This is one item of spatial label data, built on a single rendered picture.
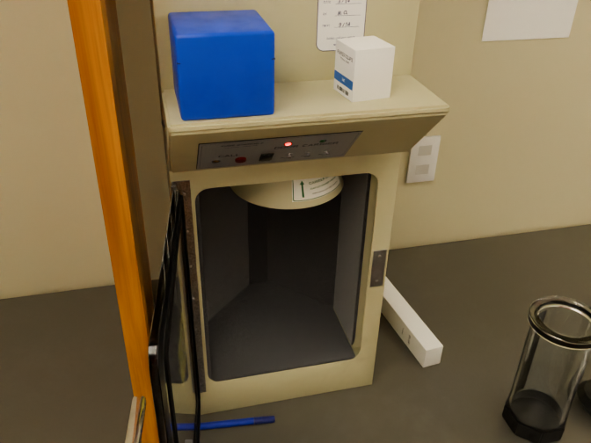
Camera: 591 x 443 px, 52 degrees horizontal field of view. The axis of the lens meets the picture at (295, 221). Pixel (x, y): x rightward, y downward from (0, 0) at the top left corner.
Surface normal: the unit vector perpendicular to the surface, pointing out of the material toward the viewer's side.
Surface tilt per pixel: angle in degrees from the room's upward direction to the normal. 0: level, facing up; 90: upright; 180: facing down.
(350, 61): 90
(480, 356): 0
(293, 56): 90
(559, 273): 0
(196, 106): 90
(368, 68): 90
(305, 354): 0
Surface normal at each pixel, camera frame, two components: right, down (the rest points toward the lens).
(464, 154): 0.25, 0.51
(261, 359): 0.02, -0.85
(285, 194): 0.01, 0.14
